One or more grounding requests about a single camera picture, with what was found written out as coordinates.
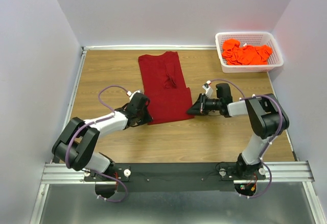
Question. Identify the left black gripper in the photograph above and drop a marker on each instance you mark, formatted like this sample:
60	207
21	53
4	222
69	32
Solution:
144	115

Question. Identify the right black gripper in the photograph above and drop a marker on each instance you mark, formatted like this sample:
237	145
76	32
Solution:
202	106

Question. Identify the dark red t-shirt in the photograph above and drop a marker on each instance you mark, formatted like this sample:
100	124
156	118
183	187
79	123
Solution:
164	85

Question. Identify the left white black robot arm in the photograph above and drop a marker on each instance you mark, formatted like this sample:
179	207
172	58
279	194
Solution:
76	144

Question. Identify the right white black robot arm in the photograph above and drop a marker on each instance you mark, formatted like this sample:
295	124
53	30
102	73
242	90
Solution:
268	120

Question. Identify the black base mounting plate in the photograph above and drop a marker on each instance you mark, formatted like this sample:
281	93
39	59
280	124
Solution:
176	177

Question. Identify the orange t-shirt in basket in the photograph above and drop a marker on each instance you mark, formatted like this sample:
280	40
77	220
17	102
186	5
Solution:
235	54

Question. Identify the white plastic laundry basket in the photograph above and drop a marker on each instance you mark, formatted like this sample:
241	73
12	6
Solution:
254	39

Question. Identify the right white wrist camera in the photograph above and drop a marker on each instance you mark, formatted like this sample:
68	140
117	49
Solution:
208	89

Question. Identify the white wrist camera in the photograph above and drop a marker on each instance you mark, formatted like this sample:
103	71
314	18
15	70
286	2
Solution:
131	94
208	89

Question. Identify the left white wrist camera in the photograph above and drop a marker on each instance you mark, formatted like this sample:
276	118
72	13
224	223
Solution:
131	94

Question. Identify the aluminium back rail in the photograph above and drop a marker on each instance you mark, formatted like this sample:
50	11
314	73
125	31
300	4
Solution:
147	47

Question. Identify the aluminium rail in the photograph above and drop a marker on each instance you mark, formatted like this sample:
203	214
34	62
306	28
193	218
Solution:
298	171
75	87
286	131
147	47

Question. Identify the aluminium left side rail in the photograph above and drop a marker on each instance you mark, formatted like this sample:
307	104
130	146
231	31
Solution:
75	87

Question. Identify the aluminium right side rail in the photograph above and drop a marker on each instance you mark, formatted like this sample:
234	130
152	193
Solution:
286	131

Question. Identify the aluminium front rail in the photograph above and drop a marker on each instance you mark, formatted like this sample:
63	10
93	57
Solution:
298	171

